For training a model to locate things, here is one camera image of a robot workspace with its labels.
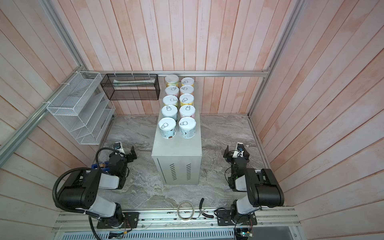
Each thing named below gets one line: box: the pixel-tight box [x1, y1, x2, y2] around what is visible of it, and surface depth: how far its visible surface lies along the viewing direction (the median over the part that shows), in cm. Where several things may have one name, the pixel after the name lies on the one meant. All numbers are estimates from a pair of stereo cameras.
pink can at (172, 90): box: [165, 85, 180, 96], surface depth 78 cm
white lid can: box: [179, 104, 196, 117], surface depth 69 cm
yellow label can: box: [181, 77, 195, 87], surface depth 83 cm
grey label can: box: [178, 116, 197, 139], surface depth 63 cm
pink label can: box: [179, 85, 195, 94], surface depth 79 cm
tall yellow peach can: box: [165, 74, 179, 88], surface depth 81 cm
